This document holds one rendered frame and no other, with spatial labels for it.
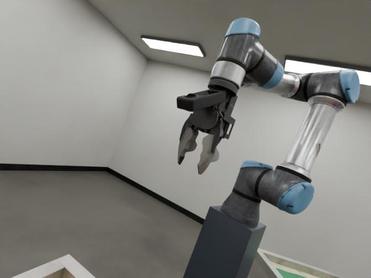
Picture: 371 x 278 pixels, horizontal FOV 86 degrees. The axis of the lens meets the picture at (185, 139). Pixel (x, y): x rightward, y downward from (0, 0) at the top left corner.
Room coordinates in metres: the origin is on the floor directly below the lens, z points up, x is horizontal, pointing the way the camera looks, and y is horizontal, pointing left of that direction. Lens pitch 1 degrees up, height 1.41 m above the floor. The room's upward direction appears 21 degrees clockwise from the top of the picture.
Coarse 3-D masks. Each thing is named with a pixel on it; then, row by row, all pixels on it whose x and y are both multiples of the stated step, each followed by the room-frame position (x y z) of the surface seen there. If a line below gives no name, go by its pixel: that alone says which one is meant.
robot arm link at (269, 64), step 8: (264, 56) 0.48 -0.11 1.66; (272, 56) 0.50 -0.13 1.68; (264, 64) 0.48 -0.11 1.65; (272, 64) 0.49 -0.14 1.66; (280, 64) 0.52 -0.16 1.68; (248, 72) 0.50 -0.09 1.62; (256, 72) 0.49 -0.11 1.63; (264, 72) 0.50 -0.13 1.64; (272, 72) 0.50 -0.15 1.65; (280, 72) 0.52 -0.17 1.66; (248, 80) 0.54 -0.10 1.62; (256, 80) 0.52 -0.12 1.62; (264, 80) 0.52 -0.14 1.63; (272, 80) 0.52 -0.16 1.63; (280, 80) 0.53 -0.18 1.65; (264, 88) 0.56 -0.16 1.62
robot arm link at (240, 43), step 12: (240, 24) 0.44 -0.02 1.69; (252, 24) 0.44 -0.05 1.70; (228, 36) 0.45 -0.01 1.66; (240, 36) 0.44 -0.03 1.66; (252, 36) 0.44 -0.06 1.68; (228, 48) 0.44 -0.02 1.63; (240, 48) 0.44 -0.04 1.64; (252, 48) 0.45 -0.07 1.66; (216, 60) 0.47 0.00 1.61; (228, 60) 0.44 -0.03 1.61; (240, 60) 0.44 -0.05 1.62; (252, 60) 0.47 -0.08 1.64
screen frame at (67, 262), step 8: (64, 256) 0.56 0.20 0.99; (48, 264) 0.51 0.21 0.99; (56, 264) 0.52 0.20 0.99; (64, 264) 0.53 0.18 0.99; (72, 264) 0.54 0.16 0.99; (80, 264) 0.55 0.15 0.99; (24, 272) 0.47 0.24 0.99; (32, 272) 0.48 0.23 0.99; (40, 272) 0.48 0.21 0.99; (48, 272) 0.49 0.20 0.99; (56, 272) 0.51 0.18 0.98; (64, 272) 0.52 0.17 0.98; (72, 272) 0.52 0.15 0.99; (80, 272) 0.53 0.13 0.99; (88, 272) 0.53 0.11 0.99
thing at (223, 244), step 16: (208, 224) 0.78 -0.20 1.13; (224, 224) 0.74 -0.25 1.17; (240, 224) 0.71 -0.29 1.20; (208, 240) 0.77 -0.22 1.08; (224, 240) 0.73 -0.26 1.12; (240, 240) 0.70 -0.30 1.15; (256, 240) 0.76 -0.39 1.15; (192, 256) 0.79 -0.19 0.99; (208, 256) 0.75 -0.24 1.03; (224, 256) 0.72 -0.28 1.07; (240, 256) 0.69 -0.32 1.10; (192, 272) 0.78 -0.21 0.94; (208, 272) 0.74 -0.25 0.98; (224, 272) 0.71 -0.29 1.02; (240, 272) 0.72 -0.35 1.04
